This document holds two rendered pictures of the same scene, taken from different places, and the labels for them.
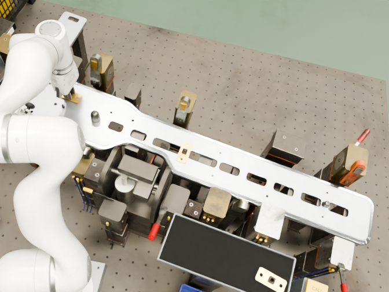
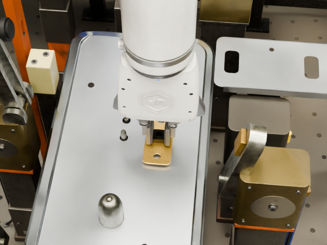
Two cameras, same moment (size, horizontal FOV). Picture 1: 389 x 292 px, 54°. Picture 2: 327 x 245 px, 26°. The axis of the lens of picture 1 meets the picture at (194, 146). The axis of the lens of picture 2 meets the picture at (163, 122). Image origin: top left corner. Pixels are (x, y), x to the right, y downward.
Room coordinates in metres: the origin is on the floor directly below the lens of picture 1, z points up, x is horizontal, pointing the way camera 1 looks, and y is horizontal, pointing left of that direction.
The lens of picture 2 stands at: (0.68, -0.07, 1.81)
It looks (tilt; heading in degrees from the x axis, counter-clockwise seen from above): 54 degrees down; 92
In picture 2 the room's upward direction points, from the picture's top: straight up
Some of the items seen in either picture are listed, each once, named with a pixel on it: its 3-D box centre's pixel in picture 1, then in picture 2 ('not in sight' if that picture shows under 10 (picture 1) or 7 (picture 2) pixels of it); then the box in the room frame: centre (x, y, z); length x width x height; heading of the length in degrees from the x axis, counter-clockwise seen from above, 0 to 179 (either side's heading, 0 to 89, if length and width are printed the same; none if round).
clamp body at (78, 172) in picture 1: (87, 185); not in sight; (0.39, 0.33, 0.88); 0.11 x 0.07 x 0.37; 176
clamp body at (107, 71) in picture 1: (106, 86); (269, 229); (0.82, 0.42, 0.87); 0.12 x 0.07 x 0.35; 176
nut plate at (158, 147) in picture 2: (69, 94); (159, 136); (0.65, 0.49, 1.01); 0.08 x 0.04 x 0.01; 86
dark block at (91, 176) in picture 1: (101, 191); not in sight; (0.37, 0.27, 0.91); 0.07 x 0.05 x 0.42; 176
